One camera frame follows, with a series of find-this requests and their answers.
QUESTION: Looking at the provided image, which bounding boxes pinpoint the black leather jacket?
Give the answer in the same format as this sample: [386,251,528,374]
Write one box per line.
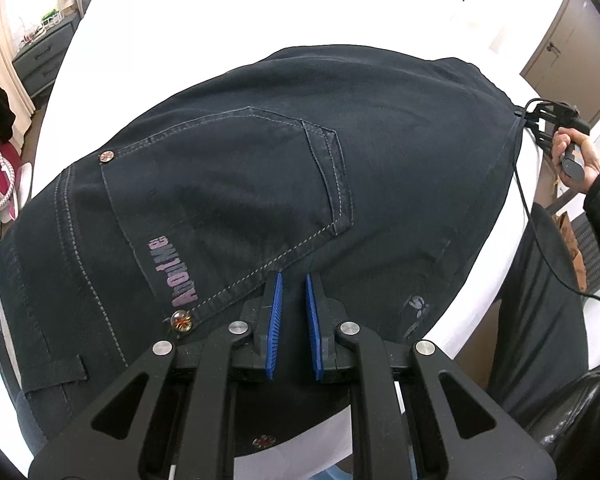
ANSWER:
[527,370,600,480]

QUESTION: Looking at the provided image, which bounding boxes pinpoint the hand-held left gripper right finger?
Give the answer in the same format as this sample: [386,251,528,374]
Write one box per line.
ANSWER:
[305,273,556,480]

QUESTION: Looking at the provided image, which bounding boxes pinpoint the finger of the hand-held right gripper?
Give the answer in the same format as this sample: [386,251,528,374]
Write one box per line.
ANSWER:
[528,124,556,153]
[521,104,552,124]

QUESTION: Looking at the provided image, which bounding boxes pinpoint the brown paper bag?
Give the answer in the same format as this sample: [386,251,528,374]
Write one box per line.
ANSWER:
[554,211,583,262]

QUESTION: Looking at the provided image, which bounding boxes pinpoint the person's grey trousered leg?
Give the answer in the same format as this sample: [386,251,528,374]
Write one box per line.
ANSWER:
[485,202,597,413]

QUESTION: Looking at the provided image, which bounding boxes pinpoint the white sheeted bed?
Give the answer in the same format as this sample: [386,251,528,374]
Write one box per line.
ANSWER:
[0,0,568,480]

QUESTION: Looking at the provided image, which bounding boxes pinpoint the pink bag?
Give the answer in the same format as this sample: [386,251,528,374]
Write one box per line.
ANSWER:
[0,141,22,212]

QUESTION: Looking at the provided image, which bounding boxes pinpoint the dark woven basket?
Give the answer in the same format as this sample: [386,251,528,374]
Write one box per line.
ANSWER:
[573,219,600,292]

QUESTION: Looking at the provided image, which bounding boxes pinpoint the grey nightstand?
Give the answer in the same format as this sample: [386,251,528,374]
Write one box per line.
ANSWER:
[12,14,82,97]

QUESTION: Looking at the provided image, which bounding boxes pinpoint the beige curtain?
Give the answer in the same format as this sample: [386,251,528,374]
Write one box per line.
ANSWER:
[0,0,37,128]

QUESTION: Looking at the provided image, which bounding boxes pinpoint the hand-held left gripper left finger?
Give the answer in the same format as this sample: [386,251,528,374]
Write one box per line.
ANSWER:
[27,272,285,480]

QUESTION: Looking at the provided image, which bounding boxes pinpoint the person's right hand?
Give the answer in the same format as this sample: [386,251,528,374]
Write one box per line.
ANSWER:
[550,127,600,194]

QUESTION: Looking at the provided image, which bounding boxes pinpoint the dark navy denim pants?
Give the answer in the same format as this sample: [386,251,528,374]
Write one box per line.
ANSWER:
[0,46,527,461]

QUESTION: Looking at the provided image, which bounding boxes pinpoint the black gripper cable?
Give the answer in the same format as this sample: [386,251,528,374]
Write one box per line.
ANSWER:
[509,97,600,312]

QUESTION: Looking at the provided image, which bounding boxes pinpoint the brown wooden door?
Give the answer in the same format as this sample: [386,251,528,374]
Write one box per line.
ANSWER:
[519,0,600,128]

